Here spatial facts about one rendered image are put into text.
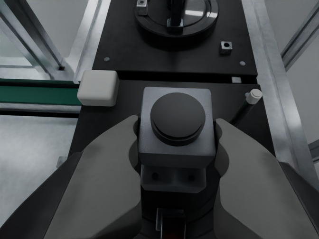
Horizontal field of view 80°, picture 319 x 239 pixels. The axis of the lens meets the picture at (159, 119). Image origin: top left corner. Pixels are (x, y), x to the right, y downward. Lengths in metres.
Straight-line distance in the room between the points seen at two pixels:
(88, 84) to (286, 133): 0.26
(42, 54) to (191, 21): 0.22
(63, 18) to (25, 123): 0.34
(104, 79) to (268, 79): 0.23
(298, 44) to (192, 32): 0.17
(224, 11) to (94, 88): 0.26
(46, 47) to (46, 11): 0.35
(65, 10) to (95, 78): 0.40
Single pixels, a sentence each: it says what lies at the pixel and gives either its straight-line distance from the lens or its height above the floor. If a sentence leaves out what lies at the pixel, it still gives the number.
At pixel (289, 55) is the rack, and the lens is 0.40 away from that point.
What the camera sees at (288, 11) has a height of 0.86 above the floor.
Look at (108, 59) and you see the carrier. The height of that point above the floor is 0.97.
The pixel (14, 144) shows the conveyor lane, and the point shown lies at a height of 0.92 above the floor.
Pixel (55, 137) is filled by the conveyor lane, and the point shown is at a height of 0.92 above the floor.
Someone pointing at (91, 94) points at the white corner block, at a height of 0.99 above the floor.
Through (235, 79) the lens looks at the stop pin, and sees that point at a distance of 0.30.
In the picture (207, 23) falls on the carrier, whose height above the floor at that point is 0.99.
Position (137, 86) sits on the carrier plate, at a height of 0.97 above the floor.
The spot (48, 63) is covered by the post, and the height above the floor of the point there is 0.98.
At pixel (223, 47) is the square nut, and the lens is 0.32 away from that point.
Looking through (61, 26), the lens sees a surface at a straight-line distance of 0.60.
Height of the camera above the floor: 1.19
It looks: 63 degrees down
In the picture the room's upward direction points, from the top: 2 degrees counter-clockwise
